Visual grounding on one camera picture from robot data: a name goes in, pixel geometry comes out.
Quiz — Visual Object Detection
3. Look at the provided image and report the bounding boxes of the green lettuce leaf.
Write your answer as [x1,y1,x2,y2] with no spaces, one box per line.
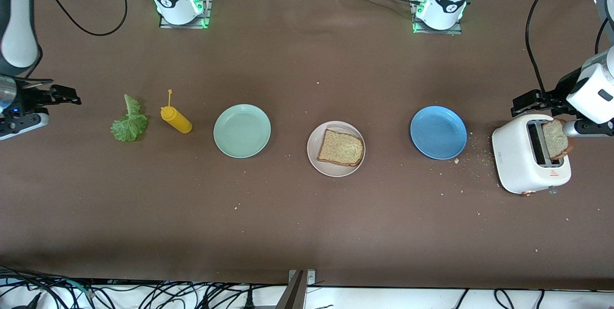
[110,94,148,143]

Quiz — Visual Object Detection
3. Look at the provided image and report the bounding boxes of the yellow squeeze sauce bottle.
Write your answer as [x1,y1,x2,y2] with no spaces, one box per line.
[160,89,193,134]

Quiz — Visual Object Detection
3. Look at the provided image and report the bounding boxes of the brown bread slice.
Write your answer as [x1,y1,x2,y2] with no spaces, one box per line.
[317,128,364,166]
[542,118,575,160]

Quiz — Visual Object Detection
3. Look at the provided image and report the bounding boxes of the blue plate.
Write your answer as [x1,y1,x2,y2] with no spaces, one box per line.
[410,106,468,160]

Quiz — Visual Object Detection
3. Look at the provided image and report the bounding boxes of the pale green plate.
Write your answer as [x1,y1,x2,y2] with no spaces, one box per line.
[213,104,272,159]

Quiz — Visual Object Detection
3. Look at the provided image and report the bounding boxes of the beige plate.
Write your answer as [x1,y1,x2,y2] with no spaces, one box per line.
[307,121,366,178]

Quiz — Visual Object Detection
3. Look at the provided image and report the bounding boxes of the white toaster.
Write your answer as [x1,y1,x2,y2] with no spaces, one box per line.
[492,114,572,195]

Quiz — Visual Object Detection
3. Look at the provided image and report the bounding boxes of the grey metal bar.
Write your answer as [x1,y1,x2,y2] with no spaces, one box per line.
[276,271,307,309]

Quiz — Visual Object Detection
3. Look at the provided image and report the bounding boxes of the silver table edge bracket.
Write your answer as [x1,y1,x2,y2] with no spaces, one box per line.
[288,269,317,286]

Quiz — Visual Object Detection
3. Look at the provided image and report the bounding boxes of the tangled black floor cables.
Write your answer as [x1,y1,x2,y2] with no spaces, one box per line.
[0,266,288,309]

